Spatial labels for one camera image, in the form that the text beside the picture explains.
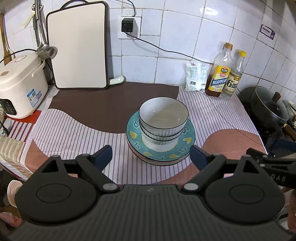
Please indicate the metal ladle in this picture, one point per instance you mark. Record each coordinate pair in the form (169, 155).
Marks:
(44, 50)

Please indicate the white cutting board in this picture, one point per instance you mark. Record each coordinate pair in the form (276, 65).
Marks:
(80, 35)

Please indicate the white knife handle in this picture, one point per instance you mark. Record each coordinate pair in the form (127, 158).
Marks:
(117, 80)

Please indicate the white ribbed bowl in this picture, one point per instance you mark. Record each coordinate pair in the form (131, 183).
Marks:
(161, 138)
(159, 146)
(163, 116)

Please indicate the white salt bag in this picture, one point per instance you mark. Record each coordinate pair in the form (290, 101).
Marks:
(196, 76)

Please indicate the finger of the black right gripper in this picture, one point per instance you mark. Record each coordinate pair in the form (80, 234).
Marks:
(281, 170)

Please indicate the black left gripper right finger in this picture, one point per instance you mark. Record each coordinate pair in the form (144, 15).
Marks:
(210, 169)

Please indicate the yellow label cooking wine bottle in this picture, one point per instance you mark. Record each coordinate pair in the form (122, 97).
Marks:
(219, 71)

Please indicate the black power adapter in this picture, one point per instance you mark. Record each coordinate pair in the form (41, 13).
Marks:
(127, 25)

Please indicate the wooden spatula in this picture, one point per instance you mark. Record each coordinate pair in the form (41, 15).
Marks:
(8, 54)

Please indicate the teal fried egg plate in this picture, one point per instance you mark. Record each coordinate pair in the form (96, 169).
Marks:
(178, 153)

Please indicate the black wok with lid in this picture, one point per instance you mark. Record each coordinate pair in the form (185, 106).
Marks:
(266, 110)

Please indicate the white rice cooker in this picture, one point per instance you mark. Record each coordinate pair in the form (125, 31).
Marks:
(23, 85)

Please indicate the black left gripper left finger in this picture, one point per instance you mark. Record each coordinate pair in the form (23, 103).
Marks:
(92, 166)

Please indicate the white vinegar bottle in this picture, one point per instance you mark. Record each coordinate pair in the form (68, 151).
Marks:
(235, 75)

